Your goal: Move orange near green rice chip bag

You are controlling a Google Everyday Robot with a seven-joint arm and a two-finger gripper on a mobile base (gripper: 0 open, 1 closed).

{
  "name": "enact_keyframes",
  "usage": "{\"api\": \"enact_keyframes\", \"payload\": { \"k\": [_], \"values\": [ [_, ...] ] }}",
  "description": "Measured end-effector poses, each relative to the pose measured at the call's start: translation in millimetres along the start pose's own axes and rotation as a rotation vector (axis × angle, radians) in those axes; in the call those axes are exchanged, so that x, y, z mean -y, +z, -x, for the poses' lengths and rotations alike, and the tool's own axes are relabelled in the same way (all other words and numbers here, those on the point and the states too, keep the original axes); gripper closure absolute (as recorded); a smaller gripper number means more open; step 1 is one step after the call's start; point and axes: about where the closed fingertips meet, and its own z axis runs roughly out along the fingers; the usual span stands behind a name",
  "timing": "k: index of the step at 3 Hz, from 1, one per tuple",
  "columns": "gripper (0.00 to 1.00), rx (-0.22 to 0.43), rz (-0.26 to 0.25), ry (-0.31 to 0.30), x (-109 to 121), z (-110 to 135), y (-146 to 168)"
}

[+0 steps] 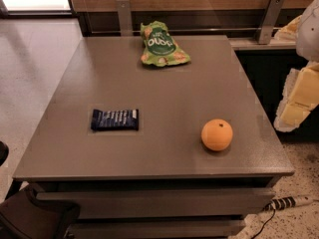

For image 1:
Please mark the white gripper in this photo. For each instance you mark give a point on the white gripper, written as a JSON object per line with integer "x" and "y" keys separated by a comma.
{"x": 309, "y": 34}

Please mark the orange fruit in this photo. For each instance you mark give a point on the orange fruit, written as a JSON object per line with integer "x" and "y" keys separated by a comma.
{"x": 217, "y": 134}

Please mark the green rice chip bag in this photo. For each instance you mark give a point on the green rice chip bag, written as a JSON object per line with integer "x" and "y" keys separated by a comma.
{"x": 161, "y": 49}

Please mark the white power strip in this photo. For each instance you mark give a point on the white power strip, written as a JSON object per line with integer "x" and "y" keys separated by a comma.
{"x": 288, "y": 202}

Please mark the upper grey drawer front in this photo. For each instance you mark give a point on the upper grey drawer front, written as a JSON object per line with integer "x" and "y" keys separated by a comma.
{"x": 165, "y": 203}

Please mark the grey drawer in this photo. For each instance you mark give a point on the grey drawer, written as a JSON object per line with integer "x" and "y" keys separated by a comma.
{"x": 165, "y": 203}
{"x": 195, "y": 229}

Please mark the dark blue snack bar wrapper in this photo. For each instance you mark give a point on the dark blue snack bar wrapper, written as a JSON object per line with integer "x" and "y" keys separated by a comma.
{"x": 115, "y": 120}

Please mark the grey drawer cabinet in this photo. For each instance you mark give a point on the grey drawer cabinet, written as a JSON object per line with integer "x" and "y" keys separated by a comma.
{"x": 166, "y": 152}

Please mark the lower grey drawer front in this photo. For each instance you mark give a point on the lower grey drawer front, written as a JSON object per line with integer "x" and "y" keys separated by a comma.
{"x": 195, "y": 229}

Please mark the dark chair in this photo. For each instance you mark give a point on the dark chair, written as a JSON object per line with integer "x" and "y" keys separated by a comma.
{"x": 23, "y": 216}

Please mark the right metal wall bracket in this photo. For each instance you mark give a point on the right metal wall bracket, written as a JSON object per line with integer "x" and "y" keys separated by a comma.
{"x": 265, "y": 30}

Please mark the metal wall bracket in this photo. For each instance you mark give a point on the metal wall bracket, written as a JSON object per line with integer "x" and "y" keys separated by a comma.
{"x": 265, "y": 30}
{"x": 125, "y": 17}

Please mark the left metal wall bracket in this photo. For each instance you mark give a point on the left metal wall bracket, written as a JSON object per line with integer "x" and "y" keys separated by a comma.
{"x": 125, "y": 17}

